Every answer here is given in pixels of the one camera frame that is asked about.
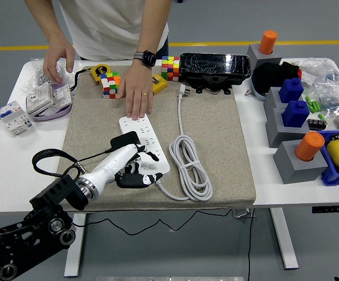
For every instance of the person's left hand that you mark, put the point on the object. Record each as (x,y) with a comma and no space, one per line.
(138,87)

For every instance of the person's right hand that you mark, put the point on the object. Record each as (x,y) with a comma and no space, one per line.
(55,57)

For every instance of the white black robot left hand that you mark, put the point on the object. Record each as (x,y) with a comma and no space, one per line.
(113,164)

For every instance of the black plug adapter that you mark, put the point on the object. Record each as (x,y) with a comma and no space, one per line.
(125,139)

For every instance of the white power strip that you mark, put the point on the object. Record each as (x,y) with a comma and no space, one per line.
(145,128)

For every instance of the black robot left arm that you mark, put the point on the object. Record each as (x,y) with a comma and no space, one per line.
(5,243)

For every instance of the person's right forearm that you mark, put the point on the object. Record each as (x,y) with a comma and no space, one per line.
(46,23)

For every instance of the person's left forearm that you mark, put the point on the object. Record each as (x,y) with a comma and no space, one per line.
(154,26)

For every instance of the clear bag of metal nuts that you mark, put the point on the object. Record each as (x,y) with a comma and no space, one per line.
(37,77)

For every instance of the puzzle cube white tiles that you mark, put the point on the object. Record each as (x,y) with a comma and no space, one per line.
(110,86)

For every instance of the black wristwatch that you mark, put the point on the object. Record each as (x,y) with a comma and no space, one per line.
(148,57)

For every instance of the puzzle cube yellow tiles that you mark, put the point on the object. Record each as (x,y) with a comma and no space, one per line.
(170,68)

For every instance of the yellow tape measure black label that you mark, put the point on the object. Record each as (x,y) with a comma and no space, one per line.
(100,71)

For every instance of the white table leg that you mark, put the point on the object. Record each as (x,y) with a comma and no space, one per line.
(74,263)
(286,248)

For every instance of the person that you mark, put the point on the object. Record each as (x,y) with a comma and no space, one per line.
(107,26)

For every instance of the black table control panel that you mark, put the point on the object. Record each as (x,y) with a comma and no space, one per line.
(333,209)

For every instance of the white blue circuit breaker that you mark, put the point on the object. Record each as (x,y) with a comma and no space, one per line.
(11,112)

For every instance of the black cracked-screen device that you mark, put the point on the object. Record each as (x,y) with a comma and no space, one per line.
(213,64)

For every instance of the grey-brown mat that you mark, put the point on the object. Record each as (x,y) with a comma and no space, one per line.
(216,131)

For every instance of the blue plastic bin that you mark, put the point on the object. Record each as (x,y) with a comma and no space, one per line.
(333,178)

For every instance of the grey block holder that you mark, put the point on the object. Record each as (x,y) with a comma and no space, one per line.
(277,133)
(292,169)
(255,55)
(270,101)

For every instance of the black cloth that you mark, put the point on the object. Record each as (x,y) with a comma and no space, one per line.
(268,76)

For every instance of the orange cylinder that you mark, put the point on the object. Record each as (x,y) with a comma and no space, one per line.
(268,42)
(309,146)

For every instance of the blue block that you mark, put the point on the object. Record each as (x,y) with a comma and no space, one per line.
(295,114)
(290,90)

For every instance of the black component strip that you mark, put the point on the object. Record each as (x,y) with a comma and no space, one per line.
(317,125)

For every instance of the green plastic pegs pile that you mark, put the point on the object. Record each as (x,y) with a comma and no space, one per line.
(313,106)

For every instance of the clear bag of blue parts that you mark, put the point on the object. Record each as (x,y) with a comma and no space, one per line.
(330,101)

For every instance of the clear bag of small parts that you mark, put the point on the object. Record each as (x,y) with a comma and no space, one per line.
(318,68)

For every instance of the white wall socket panel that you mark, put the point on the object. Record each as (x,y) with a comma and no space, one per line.
(61,95)
(39,98)

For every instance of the grey metal table bracket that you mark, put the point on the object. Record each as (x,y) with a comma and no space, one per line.
(241,213)

